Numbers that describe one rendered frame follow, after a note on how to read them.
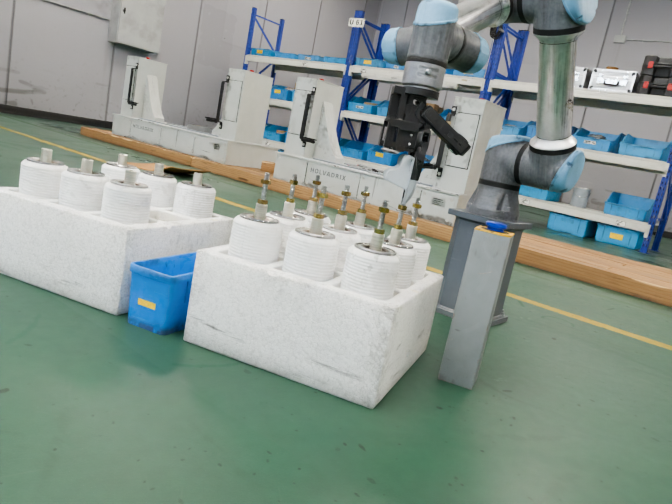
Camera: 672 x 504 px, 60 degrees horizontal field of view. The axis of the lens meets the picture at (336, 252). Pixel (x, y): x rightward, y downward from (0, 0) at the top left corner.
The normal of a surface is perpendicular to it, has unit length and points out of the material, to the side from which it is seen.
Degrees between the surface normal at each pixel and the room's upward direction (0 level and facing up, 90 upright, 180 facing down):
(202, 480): 0
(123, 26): 90
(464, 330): 90
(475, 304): 90
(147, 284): 92
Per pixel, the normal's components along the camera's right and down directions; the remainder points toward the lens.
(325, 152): -0.61, 0.03
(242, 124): 0.76, 0.27
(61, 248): -0.37, 0.11
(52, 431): 0.19, -0.96
